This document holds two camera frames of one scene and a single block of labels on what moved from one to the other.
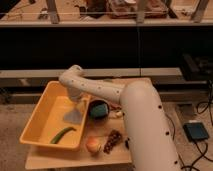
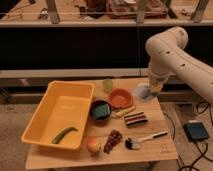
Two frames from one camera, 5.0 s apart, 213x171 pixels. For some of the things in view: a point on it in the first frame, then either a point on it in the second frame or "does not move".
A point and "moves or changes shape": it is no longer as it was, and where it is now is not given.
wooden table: (104, 142) does not move
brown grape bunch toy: (113, 139) does not move
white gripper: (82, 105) -> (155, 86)
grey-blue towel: (74, 116) moves or changes shape
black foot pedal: (196, 131) does not move
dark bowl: (98, 110) does not move
